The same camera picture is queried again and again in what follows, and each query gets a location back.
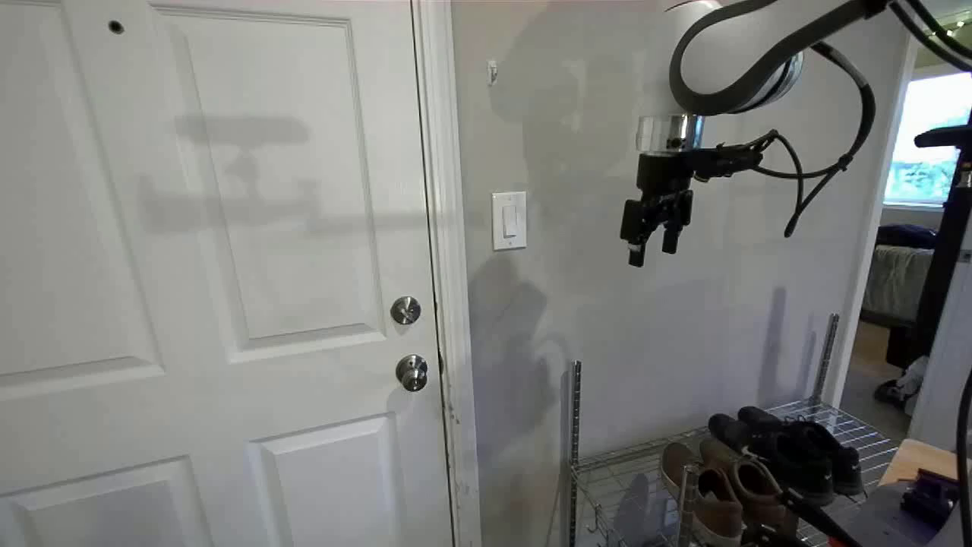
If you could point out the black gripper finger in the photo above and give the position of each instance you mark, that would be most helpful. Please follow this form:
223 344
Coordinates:
672 236
636 229

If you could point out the purple and black device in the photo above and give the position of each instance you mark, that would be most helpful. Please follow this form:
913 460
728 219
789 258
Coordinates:
931 499

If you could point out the black camera stand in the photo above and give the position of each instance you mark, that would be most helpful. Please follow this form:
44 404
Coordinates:
945 244

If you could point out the silver deadbolt lock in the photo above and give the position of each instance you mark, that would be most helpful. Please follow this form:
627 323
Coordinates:
406 312

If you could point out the black shoe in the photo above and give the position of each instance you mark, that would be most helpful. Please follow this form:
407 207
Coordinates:
837 446
799 460

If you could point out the bed with dark bedding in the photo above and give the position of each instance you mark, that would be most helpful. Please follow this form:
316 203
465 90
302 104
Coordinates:
901 274

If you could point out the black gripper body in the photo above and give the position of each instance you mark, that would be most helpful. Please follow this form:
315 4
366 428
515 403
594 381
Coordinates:
666 178

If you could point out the black orange bar clamp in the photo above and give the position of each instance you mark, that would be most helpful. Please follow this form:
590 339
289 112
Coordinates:
815 519

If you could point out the bright window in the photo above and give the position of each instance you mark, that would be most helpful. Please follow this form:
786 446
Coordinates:
928 137

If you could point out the small wall hook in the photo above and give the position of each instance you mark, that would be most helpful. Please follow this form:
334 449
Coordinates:
493 70

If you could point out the silver round door knob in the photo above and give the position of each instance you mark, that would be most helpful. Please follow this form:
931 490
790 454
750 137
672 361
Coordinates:
412 373

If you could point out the brown shoe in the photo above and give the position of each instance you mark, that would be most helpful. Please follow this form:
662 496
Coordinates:
714 501
763 490

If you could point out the door peephole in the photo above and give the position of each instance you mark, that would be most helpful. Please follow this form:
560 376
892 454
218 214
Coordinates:
117 25

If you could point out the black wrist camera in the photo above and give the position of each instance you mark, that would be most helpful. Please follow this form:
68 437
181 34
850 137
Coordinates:
729 159

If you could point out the light wooden table board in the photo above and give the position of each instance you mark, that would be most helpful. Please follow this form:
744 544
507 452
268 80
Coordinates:
915 457

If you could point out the white panelled entry door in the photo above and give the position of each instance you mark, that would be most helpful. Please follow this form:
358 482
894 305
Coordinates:
200 274

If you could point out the white wall light switch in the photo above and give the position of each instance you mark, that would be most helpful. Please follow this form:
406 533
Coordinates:
507 219

